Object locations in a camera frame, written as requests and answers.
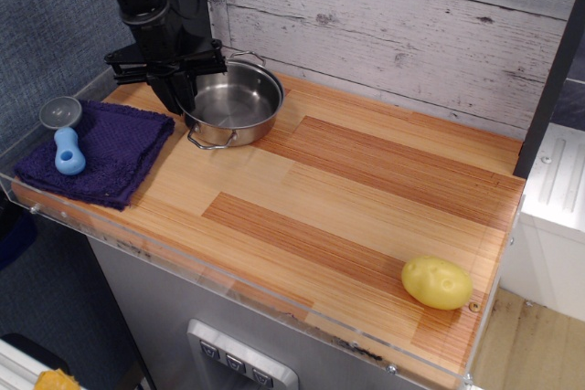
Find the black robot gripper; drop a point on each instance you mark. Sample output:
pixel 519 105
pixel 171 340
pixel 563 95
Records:
pixel 163 48

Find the stainless steel pot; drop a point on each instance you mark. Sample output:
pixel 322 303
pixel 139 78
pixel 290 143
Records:
pixel 235 108

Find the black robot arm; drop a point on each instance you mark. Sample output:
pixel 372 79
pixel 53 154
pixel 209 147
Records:
pixel 148 9

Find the purple folded cloth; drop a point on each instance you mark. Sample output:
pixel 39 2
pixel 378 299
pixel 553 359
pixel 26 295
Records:
pixel 120 144

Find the clear acrylic edge guard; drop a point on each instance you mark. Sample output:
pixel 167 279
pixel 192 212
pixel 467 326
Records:
pixel 323 253

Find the silver toy fridge cabinet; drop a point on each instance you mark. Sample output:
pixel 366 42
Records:
pixel 193 337

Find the yellow object at corner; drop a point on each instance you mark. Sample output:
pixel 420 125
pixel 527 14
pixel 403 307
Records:
pixel 56 380

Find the yellow toy potato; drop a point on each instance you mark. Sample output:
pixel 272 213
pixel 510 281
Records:
pixel 437 283

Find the white aluminium side unit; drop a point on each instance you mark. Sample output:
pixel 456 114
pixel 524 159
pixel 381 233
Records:
pixel 545 260

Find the white rail bottom left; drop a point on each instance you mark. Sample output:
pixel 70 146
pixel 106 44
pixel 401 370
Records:
pixel 18 370

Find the dark right shelf post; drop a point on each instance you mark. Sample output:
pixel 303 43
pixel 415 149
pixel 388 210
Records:
pixel 559 71

